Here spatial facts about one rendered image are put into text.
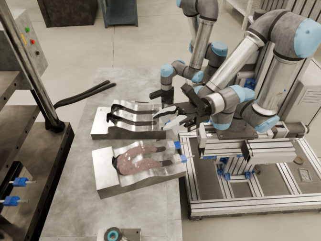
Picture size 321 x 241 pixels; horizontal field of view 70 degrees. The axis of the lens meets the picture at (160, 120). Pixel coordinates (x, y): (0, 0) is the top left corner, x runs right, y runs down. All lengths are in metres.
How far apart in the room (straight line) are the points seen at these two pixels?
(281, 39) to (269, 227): 1.69
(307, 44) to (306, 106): 0.74
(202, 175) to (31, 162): 1.34
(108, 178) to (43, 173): 0.47
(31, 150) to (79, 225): 0.66
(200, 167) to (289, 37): 1.48
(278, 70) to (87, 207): 1.13
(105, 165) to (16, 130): 0.55
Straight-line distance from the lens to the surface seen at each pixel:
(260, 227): 2.28
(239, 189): 2.12
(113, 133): 1.53
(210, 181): 2.10
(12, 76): 1.47
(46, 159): 1.64
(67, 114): 3.10
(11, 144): 1.46
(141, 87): 1.98
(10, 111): 1.67
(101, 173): 1.31
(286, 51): 0.97
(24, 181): 1.47
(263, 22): 1.01
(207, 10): 1.31
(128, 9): 5.65
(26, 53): 1.43
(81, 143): 1.62
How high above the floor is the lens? 2.00
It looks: 46 degrees down
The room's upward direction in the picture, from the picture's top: straight up
